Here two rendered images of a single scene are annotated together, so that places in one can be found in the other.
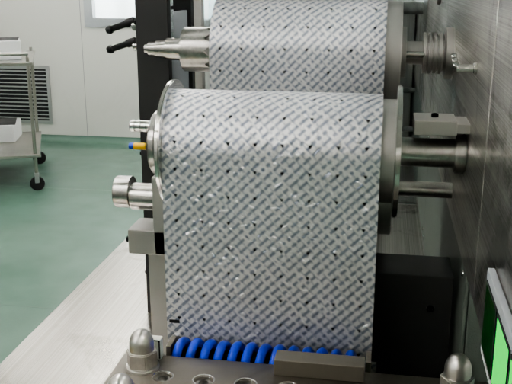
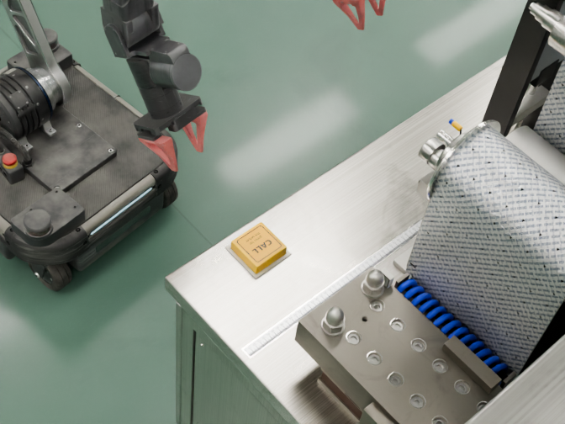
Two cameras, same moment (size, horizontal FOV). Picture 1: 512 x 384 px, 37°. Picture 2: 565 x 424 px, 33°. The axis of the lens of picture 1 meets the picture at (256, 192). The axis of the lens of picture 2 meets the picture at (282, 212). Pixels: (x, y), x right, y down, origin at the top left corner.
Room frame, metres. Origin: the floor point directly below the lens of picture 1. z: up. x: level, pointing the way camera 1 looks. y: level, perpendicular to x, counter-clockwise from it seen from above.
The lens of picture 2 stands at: (-0.05, -0.19, 2.28)
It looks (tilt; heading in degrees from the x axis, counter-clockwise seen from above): 53 degrees down; 32
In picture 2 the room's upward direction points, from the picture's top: 8 degrees clockwise
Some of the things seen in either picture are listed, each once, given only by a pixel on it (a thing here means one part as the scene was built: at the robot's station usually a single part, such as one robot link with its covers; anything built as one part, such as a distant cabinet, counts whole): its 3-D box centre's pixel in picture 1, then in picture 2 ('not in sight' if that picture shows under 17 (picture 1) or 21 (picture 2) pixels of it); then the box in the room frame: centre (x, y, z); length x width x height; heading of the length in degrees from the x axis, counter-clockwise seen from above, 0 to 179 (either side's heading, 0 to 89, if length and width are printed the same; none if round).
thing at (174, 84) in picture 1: (174, 142); (463, 161); (0.86, 0.10, 1.25); 0.15 x 0.01 x 0.15; 170
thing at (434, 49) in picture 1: (426, 52); not in sight; (1.06, -0.24, 1.33); 0.07 x 0.07 x 0.07; 80
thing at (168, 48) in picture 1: (164, 49); (546, 16); (1.12, 0.13, 1.33); 0.06 x 0.03 x 0.03; 80
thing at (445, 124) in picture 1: (440, 122); not in sight; (0.81, -0.20, 1.28); 0.06 x 0.05 x 0.02; 80
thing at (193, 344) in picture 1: (267, 359); (452, 330); (0.76, -0.01, 1.03); 0.21 x 0.04 x 0.03; 80
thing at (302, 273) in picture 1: (267, 279); (474, 290); (0.78, -0.01, 1.11); 0.23 x 0.01 x 0.18; 80
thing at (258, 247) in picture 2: not in sight; (258, 247); (0.74, 0.35, 0.91); 0.07 x 0.07 x 0.02; 80
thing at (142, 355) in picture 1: (142, 348); (374, 280); (0.73, 0.12, 1.05); 0.04 x 0.04 x 0.04
